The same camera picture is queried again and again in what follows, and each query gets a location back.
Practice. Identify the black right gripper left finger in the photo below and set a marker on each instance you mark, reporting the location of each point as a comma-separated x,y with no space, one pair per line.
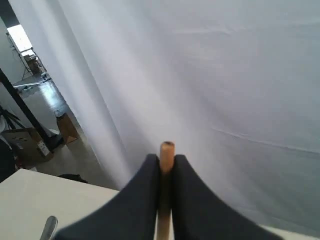
129,215

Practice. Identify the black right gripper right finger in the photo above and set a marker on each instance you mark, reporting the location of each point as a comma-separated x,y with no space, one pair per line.
199,214

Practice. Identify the light wooden chopstick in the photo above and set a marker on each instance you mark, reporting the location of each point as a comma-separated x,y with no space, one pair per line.
166,163

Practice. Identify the brown paper bag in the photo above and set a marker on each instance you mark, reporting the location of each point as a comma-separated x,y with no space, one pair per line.
66,127

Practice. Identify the brown cardboard box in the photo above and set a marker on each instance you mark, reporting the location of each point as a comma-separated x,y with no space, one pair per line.
28,145

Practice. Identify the white backdrop curtain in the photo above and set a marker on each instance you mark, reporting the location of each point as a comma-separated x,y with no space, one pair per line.
235,84

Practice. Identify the black metal stand pole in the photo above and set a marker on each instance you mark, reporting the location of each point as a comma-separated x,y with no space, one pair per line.
24,108

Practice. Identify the left steel cutlery handle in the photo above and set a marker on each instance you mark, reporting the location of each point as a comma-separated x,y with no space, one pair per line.
49,228

